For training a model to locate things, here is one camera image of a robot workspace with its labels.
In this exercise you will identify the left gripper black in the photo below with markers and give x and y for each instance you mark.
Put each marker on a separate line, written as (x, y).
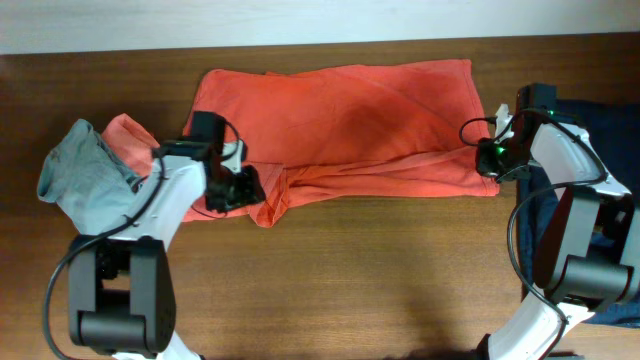
(251, 191)

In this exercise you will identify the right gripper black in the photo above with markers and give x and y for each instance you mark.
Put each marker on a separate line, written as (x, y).
(484, 164)

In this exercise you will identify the orange-red t-shirt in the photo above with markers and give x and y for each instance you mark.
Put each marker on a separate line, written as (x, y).
(357, 130)

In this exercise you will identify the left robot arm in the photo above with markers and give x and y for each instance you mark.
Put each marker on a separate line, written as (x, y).
(121, 297)

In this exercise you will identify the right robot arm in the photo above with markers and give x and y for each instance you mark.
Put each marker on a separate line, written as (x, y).
(588, 256)

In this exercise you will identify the salmon folded shirt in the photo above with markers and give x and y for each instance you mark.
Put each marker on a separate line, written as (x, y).
(131, 142)

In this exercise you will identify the navy blue garment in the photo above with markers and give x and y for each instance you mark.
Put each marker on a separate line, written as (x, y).
(614, 136)

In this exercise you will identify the grey folded shirt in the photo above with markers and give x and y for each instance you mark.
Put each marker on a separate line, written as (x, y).
(87, 180)

